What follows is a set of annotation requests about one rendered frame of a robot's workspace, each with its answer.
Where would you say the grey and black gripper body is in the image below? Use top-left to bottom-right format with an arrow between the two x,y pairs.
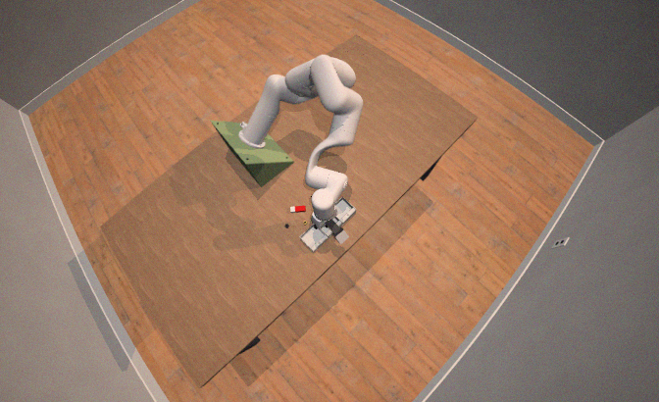
312,206 -> 337,229

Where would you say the white rack of bins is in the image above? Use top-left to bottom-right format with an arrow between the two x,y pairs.
300,197 -> 356,252

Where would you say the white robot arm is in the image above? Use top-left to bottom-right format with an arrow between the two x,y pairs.
238,55 -> 363,244

